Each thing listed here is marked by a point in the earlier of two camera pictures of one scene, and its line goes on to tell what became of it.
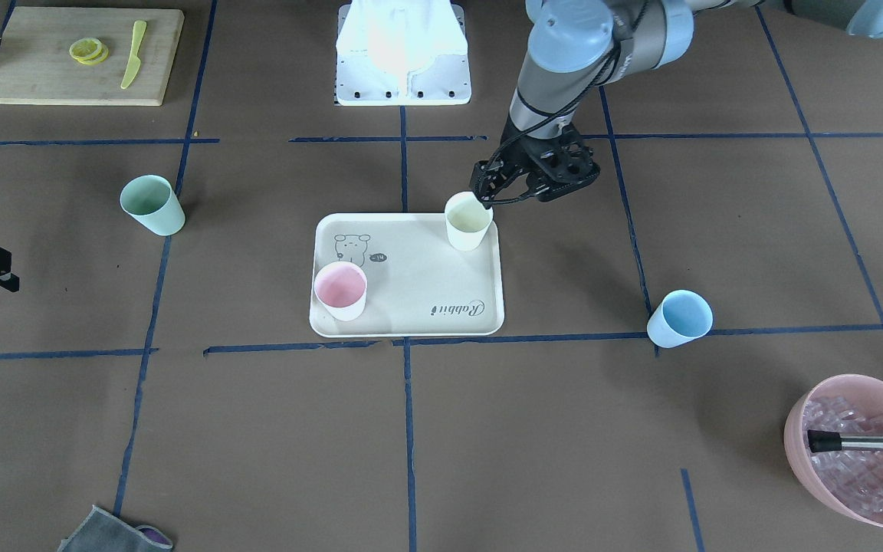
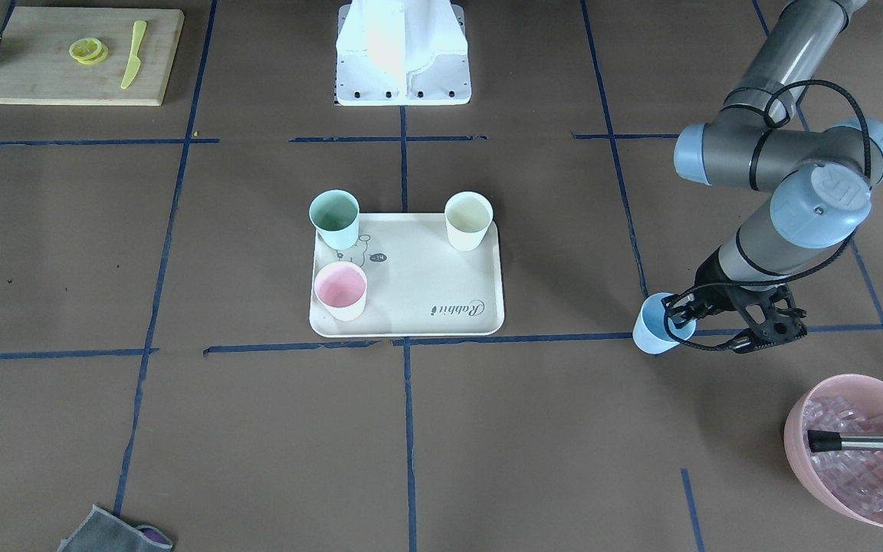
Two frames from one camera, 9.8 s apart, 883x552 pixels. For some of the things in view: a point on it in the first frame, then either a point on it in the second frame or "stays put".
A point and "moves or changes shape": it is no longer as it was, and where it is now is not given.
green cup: x=152 y=202 → x=335 y=215
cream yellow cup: x=467 y=221 stays put
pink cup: x=342 y=287 stays put
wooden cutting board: x=31 y=64 stays put
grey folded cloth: x=101 y=530 stays put
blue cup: x=683 y=315 moves or changes shape
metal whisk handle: x=820 y=441 stays put
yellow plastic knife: x=135 y=61 stays put
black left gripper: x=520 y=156 → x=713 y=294
